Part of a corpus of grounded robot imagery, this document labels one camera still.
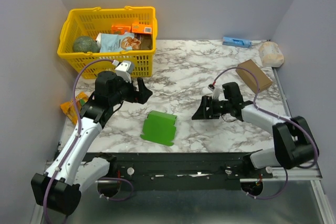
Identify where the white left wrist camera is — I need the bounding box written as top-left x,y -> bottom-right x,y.
115,60 -> 135,83

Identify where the orange snack box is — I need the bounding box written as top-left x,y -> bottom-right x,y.
111,25 -> 131,35

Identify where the brown cardboard box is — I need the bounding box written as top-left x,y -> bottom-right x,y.
236,59 -> 273,93

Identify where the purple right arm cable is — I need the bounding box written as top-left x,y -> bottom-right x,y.
208,67 -> 320,168

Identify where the orange barcode box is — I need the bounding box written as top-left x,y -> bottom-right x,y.
131,23 -> 153,34

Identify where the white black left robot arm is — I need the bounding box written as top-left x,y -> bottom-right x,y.
31,71 -> 153,216

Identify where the orange candy bag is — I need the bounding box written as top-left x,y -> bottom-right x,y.
60,92 -> 89,125

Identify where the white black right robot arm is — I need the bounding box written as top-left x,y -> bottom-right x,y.
192,82 -> 319,178

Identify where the green round melon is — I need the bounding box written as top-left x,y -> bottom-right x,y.
72,36 -> 100,53

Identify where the green paper box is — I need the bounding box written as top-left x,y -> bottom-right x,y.
140,111 -> 177,146

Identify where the beige wrapped paper bag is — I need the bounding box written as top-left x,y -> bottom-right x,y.
259,41 -> 285,68

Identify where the light blue snack pouch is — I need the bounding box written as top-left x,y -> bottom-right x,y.
96,33 -> 141,52

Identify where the yellow plastic shopping basket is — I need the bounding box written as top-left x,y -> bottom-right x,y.
57,6 -> 158,79

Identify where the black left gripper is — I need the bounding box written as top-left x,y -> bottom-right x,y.
109,73 -> 153,106

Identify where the light blue carton box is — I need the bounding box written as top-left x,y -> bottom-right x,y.
222,36 -> 251,48

